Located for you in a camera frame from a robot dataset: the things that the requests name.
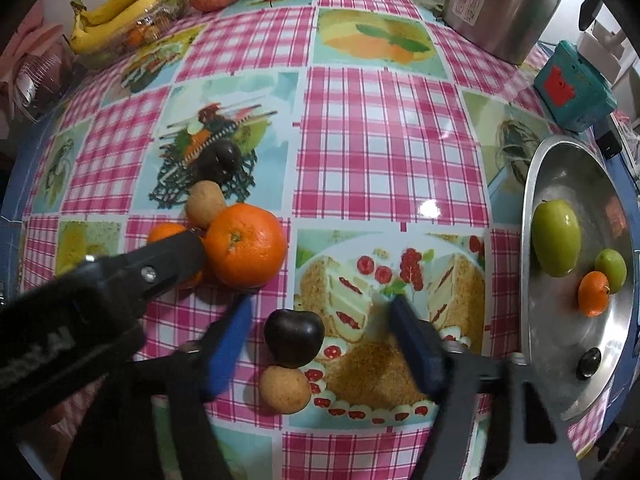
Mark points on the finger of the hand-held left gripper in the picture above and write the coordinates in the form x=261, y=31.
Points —
x=160, y=262

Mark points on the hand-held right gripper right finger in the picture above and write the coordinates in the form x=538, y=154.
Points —
x=415, y=350

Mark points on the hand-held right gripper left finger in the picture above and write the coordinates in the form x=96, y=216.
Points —
x=230, y=345

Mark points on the large orange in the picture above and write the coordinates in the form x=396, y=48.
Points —
x=165, y=232
x=245, y=245

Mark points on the dark plum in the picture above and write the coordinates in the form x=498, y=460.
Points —
x=589, y=362
x=294, y=336
x=223, y=157

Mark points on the brown kiwi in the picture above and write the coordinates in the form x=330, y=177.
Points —
x=205, y=203
x=285, y=389

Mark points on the stainless steel bowl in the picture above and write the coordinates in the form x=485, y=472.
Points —
x=560, y=340

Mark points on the large green jujube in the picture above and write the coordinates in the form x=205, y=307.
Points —
x=555, y=237

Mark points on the small orange with stem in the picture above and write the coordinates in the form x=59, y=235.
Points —
x=594, y=293

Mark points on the small green jujube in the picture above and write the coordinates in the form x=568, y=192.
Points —
x=611, y=270

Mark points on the pink plaid printed tablecloth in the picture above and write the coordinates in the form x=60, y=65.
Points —
x=375, y=135

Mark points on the small tangerine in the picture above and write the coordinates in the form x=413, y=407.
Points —
x=136, y=35

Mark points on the clear plastic container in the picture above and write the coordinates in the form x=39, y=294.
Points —
x=160, y=25

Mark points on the small black object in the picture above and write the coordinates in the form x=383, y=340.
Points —
x=610, y=142

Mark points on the teal box with red label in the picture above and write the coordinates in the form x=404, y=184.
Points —
x=575, y=85

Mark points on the stainless steel thermos jug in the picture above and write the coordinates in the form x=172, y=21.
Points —
x=505, y=5

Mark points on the white furniture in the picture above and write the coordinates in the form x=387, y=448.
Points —
x=605, y=35

